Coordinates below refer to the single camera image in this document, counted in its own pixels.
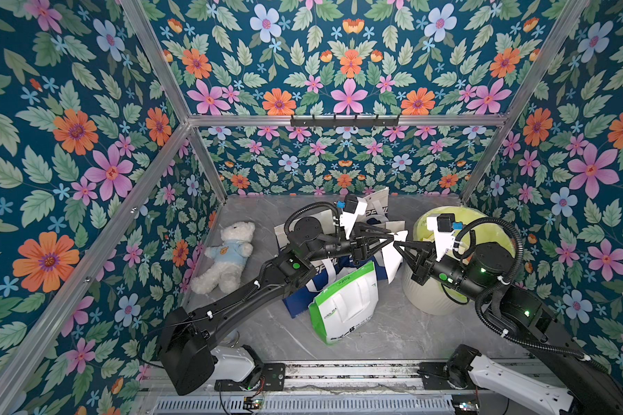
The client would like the white receipt bag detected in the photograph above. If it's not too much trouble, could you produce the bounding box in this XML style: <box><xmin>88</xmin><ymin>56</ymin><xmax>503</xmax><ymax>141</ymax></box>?
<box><xmin>381</xmin><ymin>230</ymin><xmax>408</xmax><ymax>283</ymax></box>

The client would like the green white takeout bag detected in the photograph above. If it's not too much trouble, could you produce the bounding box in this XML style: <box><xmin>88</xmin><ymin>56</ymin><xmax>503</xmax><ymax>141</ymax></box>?
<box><xmin>309</xmin><ymin>261</ymin><xmax>379</xmax><ymax>345</ymax></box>

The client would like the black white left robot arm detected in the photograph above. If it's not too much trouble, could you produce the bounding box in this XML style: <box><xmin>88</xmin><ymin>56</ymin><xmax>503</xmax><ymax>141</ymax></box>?
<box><xmin>156</xmin><ymin>196</ymin><xmax>397</xmax><ymax>396</ymax></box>

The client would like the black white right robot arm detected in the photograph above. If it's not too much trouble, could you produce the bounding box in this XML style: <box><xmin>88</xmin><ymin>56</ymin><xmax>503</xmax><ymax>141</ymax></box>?
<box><xmin>394</xmin><ymin>214</ymin><xmax>623</xmax><ymax>414</ymax></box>

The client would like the blue white bag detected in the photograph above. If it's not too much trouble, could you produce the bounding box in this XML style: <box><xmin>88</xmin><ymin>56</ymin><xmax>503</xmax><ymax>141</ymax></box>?
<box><xmin>282</xmin><ymin>259</ymin><xmax>337</xmax><ymax>319</ymax></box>
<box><xmin>274</xmin><ymin>224</ymin><xmax>289</xmax><ymax>251</ymax></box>
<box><xmin>358</xmin><ymin>188</ymin><xmax>389</xmax><ymax>223</ymax></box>
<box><xmin>374</xmin><ymin>221</ymin><xmax>408</xmax><ymax>266</ymax></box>

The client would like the back right blue white bag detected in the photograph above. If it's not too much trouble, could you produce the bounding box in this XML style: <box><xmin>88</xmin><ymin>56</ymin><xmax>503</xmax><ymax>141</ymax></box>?
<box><xmin>358</xmin><ymin>188</ymin><xmax>389</xmax><ymax>223</ymax></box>

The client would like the white trash bin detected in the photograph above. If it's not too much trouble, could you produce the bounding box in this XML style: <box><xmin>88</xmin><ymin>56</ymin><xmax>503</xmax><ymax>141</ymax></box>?
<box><xmin>403</xmin><ymin>266</ymin><xmax>470</xmax><ymax>316</ymax></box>

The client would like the back left blue white bag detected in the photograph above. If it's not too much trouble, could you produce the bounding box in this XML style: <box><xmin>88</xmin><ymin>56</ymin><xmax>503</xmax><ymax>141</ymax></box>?
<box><xmin>274</xmin><ymin>224</ymin><xmax>289</xmax><ymax>251</ymax></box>

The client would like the front left blue white bag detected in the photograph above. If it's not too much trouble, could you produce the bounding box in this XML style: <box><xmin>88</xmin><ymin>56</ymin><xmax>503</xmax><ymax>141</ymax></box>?
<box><xmin>282</xmin><ymin>259</ymin><xmax>337</xmax><ymax>319</ymax></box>

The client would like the white teddy bear blue shirt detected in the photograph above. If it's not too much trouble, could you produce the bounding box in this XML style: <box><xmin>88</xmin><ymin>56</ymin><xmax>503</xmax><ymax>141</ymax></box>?
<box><xmin>190</xmin><ymin>221</ymin><xmax>255</xmax><ymax>295</ymax></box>

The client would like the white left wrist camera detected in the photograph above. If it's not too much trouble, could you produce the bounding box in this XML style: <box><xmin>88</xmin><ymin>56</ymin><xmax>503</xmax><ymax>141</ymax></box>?
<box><xmin>337</xmin><ymin>194</ymin><xmax>368</xmax><ymax>238</ymax></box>

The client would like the black wall hook rail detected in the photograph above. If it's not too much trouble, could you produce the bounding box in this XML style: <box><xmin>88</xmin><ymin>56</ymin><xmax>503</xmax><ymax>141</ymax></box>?
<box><xmin>289</xmin><ymin>114</ymin><xmax>400</xmax><ymax>129</ymax></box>

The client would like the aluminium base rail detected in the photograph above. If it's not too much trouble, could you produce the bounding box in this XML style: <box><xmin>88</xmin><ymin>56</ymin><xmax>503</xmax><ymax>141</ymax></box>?
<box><xmin>134</xmin><ymin>359</ymin><xmax>583</xmax><ymax>415</ymax></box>

